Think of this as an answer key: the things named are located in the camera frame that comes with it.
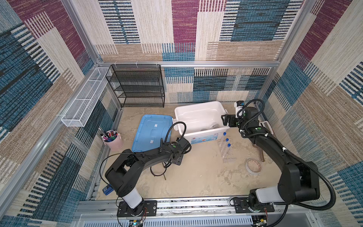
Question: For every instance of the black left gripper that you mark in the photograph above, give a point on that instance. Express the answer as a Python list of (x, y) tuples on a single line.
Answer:
[(179, 162)]

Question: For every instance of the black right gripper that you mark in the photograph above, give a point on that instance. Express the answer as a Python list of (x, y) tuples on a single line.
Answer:
[(231, 117)]

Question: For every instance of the blue-capped test tube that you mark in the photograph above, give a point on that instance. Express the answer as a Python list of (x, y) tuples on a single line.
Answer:
[(222, 140), (226, 151), (224, 144)]

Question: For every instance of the clear glass flask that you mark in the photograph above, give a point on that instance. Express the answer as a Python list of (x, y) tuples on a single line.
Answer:
[(214, 126)]

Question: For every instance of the clear test tube rack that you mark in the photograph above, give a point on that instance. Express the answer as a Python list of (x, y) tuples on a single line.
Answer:
[(230, 157)]

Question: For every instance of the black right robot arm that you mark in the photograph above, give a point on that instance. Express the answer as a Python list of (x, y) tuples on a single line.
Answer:
[(299, 181)]

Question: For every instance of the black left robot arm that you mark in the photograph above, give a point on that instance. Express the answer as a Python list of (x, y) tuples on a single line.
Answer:
[(124, 173)]

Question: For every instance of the pink calculator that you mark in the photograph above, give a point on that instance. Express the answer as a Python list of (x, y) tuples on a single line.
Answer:
[(267, 125)]

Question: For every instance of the blue plastic box lid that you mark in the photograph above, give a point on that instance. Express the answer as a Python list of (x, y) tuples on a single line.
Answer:
[(151, 129)]

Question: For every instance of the brown slotted scoop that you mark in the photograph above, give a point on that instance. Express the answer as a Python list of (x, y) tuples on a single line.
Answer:
[(260, 152)]

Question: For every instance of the white plastic storage box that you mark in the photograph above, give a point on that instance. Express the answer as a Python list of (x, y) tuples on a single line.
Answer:
[(198, 118)]

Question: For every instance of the white tape roll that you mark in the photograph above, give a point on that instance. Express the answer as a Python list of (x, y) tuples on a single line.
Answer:
[(253, 166)]

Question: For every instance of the pink pen cup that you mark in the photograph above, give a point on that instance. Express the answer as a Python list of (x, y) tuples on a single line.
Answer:
[(111, 139)]

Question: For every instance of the blue black device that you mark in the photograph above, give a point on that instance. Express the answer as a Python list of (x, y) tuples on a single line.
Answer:
[(107, 189)]

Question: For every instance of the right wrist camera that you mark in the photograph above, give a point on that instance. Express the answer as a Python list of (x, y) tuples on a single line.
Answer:
[(239, 105)]

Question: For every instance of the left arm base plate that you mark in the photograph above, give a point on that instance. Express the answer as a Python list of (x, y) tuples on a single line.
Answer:
[(144, 209)]

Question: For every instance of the black wire shelf rack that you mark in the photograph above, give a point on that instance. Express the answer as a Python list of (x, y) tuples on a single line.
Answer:
[(137, 85)]

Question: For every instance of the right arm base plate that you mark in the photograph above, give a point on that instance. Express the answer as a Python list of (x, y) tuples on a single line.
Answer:
[(244, 205)]

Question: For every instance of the aluminium front rail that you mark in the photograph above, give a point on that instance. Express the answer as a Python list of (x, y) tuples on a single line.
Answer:
[(218, 211)]

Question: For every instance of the white mesh wall basket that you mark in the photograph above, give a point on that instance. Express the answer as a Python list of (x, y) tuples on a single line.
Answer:
[(83, 105)]

